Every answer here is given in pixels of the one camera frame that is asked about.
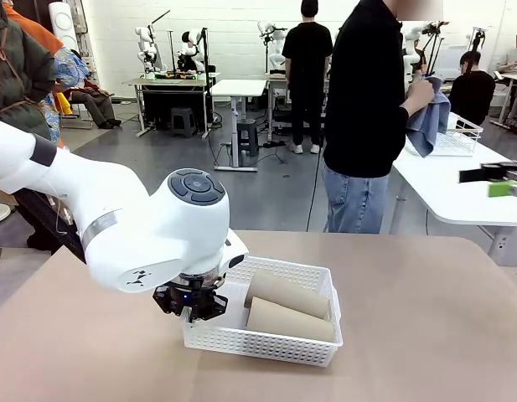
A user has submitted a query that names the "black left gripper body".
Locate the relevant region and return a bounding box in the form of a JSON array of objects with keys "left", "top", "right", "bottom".
[{"left": 152, "top": 276, "right": 229, "bottom": 323}]

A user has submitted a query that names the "blue towel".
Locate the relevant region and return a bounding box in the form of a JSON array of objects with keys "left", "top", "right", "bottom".
[{"left": 405, "top": 75, "right": 452, "bottom": 158}]

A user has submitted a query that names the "white perforated plastic basket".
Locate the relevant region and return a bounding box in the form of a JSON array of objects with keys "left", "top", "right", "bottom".
[{"left": 182, "top": 255, "right": 344, "bottom": 369}]

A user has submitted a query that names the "brown paper cup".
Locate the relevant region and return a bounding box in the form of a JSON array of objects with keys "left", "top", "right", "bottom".
[
  {"left": 245, "top": 296, "right": 337, "bottom": 343},
  {"left": 243, "top": 267, "right": 331, "bottom": 322}
]

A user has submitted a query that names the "person's right hand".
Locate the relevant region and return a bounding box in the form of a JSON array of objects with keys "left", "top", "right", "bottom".
[{"left": 403, "top": 78, "right": 435, "bottom": 116}]

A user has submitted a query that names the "white table with rounded corner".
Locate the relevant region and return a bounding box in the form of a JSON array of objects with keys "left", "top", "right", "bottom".
[{"left": 390, "top": 140, "right": 517, "bottom": 267}]

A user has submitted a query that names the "person in black sweater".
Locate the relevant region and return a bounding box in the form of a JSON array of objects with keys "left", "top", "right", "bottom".
[{"left": 448, "top": 50, "right": 497, "bottom": 126}]

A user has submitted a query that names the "white desk with grey leg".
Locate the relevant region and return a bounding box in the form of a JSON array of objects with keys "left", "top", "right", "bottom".
[{"left": 490, "top": 73, "right": 517, "bottom": 135}]

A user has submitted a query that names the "person in light top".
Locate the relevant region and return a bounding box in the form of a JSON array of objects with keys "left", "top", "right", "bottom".
[{"left": 494, "top": 33, "right": 517, "bottom": 126}]

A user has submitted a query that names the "person in black shirt and jeans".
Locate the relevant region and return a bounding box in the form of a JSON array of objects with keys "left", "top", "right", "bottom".
[{"left": 322, "top": 0, "right": 446, "bottom": 235}]

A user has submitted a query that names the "tall grey plastic stool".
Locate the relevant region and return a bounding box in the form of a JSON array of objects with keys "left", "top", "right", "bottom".
[{"left": 235, "top": 118, "right": 260, "bottom": 158}]

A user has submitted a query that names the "standing man in black clothes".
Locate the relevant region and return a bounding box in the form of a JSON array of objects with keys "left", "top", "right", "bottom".
[{"left": 282, "top": 0, "right": 333, "bottom": 155}]

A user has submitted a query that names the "seated person in dark clothes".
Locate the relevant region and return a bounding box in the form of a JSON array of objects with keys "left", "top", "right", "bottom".
[{"left": 64, "top": 49, "right": 123, "bottom": 130}]

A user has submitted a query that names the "white standing desk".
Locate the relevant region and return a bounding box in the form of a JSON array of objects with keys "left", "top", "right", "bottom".
[{"left": 209, "top": 79, "right": 268, "bottom": 173}]

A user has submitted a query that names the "wood-top robot workbench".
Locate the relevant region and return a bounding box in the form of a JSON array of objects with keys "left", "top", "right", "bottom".
[{"left": 122, "top": 76, "right": 221, "bottom": 139}]

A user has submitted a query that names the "grey workbench behind man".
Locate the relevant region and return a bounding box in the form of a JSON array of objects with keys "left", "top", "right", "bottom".
[{"left": 265, "top": 71, "right": 331, "bottom": 142}]

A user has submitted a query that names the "mannequin in blue patterned shirt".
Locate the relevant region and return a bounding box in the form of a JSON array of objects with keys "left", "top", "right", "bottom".
[{"left": 51, "top": 46, "right": 91, "bottom": 147}]

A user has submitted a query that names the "figure in green puffer jacket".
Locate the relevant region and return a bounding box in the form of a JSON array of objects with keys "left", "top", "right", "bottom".
[{"left": 0, "top": 0, "right": 85, "bottom": 255}]

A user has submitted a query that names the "white tower appliance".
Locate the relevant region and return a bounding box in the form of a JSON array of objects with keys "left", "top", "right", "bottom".
[{"left": 48, "top": 2, "right": 80, "bottom": 52}]

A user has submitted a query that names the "white wire dish rack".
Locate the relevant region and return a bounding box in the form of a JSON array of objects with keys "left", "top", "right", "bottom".
[{"left": 433, "top": 113, "right": 483, "bottom": 158}]

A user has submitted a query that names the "white robot arm with camera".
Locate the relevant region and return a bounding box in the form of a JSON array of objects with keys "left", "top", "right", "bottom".
[{"left": 402, "top": 20, "right": 446, "bottom": 85}]

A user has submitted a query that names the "black floor cable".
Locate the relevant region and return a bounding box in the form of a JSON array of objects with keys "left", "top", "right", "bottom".
[{"left": 304, "top": 133, "right": 326, "bottom": 234}]

